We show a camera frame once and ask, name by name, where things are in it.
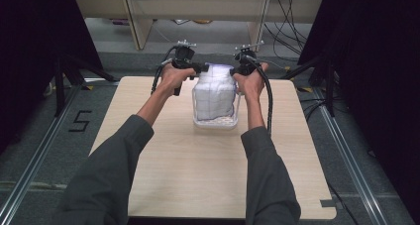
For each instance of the white metal rack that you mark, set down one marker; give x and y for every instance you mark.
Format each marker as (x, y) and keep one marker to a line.
(216, 123)

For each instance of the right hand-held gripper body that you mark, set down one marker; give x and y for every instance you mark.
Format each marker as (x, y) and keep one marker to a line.
(246, 61)

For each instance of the person's left hand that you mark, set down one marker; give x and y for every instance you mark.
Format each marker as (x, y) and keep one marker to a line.
(175, 78)

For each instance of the black metal stand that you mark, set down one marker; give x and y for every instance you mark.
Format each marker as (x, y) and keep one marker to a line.
(325, 83)
(66, 83)

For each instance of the white cloth with purple lines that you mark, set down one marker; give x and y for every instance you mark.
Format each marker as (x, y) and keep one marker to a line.
(214, 92)

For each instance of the beige wooden shelf unit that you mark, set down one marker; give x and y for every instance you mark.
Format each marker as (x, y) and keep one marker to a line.
(198, 7)

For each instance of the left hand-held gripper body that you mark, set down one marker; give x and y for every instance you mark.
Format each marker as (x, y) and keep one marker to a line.
(183, 55)

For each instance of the aluminium floor rail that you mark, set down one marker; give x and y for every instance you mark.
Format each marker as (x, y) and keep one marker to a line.
(36, 152)
(350, 159)

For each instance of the grey tape strip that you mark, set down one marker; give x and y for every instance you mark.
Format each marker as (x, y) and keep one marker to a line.
(327, 203)

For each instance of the person's right hand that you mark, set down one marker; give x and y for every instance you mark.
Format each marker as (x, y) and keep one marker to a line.
(251, 84)

